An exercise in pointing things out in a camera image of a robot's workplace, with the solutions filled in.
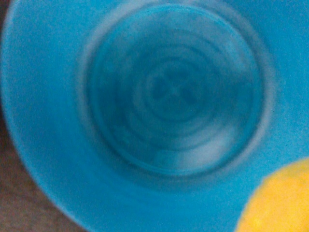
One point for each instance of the yellow ball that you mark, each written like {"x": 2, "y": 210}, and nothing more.
{"x": 281, "y": 203}

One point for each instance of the blue plastic bowl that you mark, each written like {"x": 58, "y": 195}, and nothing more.
{"x": 155, "y": 115}

